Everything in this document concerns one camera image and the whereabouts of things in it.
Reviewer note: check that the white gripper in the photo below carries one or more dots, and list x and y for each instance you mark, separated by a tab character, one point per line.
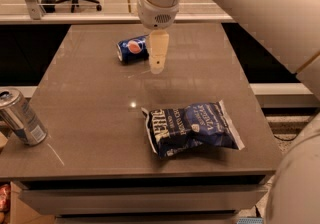
156	14

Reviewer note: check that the blue pepsi can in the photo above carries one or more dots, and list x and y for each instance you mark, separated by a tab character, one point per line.
132	49

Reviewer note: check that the blue chip bag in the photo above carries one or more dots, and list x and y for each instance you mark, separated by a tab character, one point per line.
174	130

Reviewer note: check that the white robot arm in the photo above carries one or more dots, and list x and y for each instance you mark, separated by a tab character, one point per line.
290	30

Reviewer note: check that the silver energy drink can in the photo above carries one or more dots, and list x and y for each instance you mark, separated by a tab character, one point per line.
20	117

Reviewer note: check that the red snack package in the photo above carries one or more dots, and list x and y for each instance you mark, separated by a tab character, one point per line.
5	195

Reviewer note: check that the cardboard box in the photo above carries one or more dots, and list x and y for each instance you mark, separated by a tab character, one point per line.
21	213

